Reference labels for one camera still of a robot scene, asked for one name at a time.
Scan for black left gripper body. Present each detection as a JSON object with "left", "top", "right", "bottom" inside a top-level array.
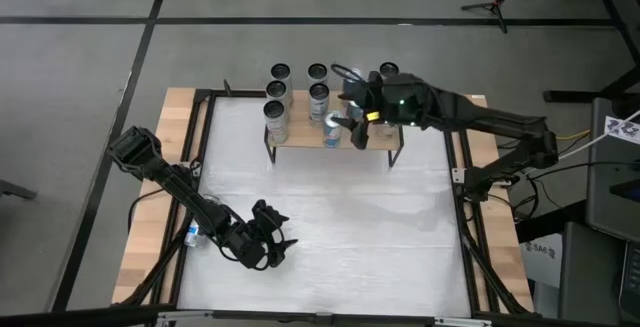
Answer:
[{"left": 219, "top": 216, "right": 275, "bottom": 272}]

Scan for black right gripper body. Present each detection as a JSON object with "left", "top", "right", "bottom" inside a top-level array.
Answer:
[{"left": 372, "top": 70, "right": 441, "bottom": 131}]

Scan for tall silver blue can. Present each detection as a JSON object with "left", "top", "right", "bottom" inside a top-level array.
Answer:
[{"left": 322, "top": 110, "right": 346, "bottom": 149}]

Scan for Celsius can orange print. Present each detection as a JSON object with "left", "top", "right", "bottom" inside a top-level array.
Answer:
[
  {"left": 262, "top": 99, "right": 290, "bottom": 146},
  {"left": 268, "top": 62, "right": 294, "bottom": 88},
  {"left": 265, "top": 79, "right": 292, "bottom": 106}
]

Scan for wooden shelf black legs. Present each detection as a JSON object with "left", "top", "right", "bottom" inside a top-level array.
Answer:
[{"left": 263, "top": 89, "right": 404, "bottom": 169}]

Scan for white table cover sheet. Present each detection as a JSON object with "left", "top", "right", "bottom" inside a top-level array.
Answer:
[{"left": 175, "top": 96, "right": 474, "bottom": 318}]

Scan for black tripod stand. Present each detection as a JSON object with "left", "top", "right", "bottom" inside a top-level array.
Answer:
[{"left": 459, "top": 0, "right": 521, "bottom": 35}]

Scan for white labelled box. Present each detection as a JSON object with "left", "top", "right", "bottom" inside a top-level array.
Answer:
[{"left": 519, "top": 231, "right": 564, "bottom": 288}]

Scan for white tag blue print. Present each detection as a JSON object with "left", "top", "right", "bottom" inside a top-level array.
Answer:
[{"left": 603, "top": 111, "right": 640, "bottom": 147}]

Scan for grey equipment cabinet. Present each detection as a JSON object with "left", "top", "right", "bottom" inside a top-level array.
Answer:
[{"left": 584, "top": 97, "right": 640, "bottom": 243}]

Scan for grey furniture foot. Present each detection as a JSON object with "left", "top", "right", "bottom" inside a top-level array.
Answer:
[{"left": 0, "top": 178, "right": 39, "bottom": 202}]

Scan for black screen device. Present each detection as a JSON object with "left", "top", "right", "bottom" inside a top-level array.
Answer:
[{"left": 609, "top": 176, "right": 640, "bottom": 203}]

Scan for dark grey box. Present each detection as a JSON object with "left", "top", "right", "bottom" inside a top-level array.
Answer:
[{"left": 557, "top": 219, "right": 626, "bottom": 327}]

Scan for black keypad device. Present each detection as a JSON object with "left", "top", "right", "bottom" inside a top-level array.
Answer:
[{"left": 618, "top": 240, "right": 640, "bottom": 321}]

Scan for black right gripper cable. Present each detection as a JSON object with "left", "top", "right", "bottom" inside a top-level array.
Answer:
[{"left": 330, "top": 62, "right": 374, "bottom": 88}]

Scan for black aluminium table frame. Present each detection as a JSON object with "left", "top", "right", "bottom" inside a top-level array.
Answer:
[{"left": 110, "top": 79, "right": 535, "bottom": 326}]

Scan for black desk leg frame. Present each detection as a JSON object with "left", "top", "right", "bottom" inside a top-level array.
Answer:
[{"left": 502, "top": 0, "right": 640, "bottom": 104}]

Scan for white cable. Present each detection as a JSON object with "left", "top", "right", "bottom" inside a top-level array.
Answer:
[{"left": 557, "top": 110, "right": 640, "bottom": 161}]

